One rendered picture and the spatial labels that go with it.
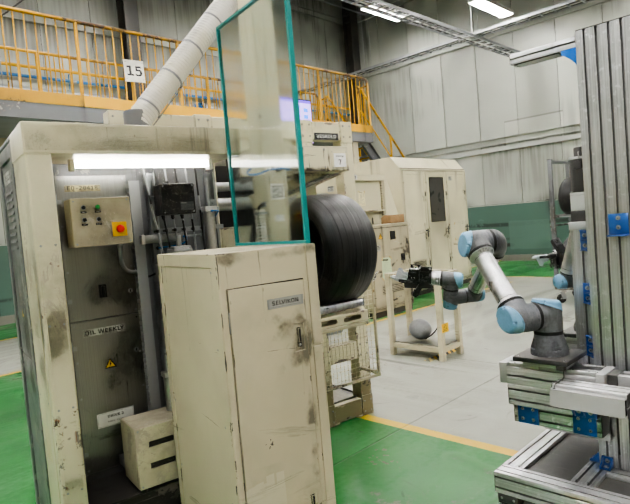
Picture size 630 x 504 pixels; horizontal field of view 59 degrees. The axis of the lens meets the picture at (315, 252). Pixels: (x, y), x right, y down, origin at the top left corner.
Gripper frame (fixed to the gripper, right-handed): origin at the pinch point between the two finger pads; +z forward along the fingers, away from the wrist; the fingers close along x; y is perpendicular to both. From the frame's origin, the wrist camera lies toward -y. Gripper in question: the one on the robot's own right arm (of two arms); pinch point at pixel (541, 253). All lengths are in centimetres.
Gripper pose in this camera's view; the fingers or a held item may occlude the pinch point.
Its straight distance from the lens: 335.1
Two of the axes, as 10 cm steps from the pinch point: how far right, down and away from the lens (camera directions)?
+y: 2.1, 9.7, 1.0
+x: 9.2, -2.3, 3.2
